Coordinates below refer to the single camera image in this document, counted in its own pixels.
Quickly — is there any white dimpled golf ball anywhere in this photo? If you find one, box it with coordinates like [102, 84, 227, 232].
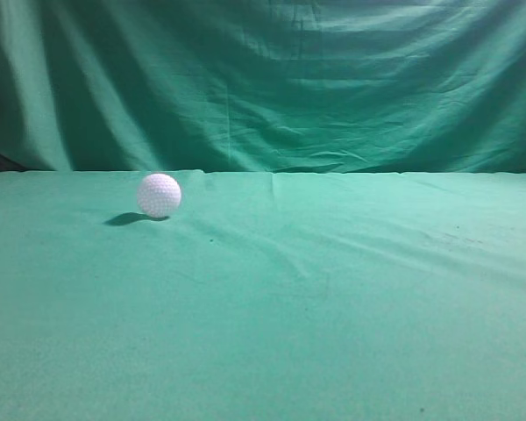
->
[137, 173, 181, 218]

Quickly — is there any green table cloth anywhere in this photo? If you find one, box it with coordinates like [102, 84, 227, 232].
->
[0, 171, 526, 420]

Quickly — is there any green backdrop cloth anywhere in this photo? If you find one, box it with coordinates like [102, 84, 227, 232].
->
[0, 1, 526, 173]

